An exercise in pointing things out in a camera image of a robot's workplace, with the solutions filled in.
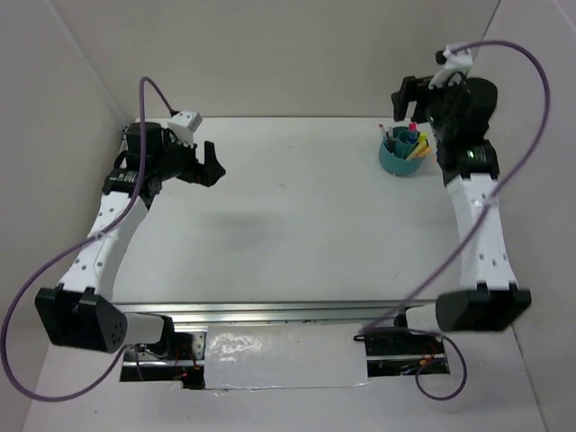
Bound blue gel pen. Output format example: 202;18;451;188
386;131;395;153

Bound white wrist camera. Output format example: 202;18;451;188
167;111;203;148
428;42;473;90

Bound white foil-covered board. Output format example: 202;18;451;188
204;324;369;390

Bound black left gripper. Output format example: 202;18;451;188
153;130;226;187

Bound yellow pastel highlighter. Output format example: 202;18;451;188
406;141;431;160

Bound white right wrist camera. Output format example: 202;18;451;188
428;42;473;90

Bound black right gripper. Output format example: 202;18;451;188
391;72;464;138

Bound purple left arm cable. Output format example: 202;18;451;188
0;76;179;402

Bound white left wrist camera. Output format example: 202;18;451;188
167;111;203;148

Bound red gel pen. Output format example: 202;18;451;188
378;123;388;143

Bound teal round compartment container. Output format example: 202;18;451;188
378;126;432;176

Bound aluminium table frame rail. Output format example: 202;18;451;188
119;301;406;325

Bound light blue pastel highlighter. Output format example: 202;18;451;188
408;122;419;144

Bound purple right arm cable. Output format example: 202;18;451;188
363;40;552;401

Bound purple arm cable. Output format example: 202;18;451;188
363;40;552;401
0;76;179;402

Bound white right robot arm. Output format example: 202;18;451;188
391;72;532;353

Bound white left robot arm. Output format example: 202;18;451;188
35;112;226;359

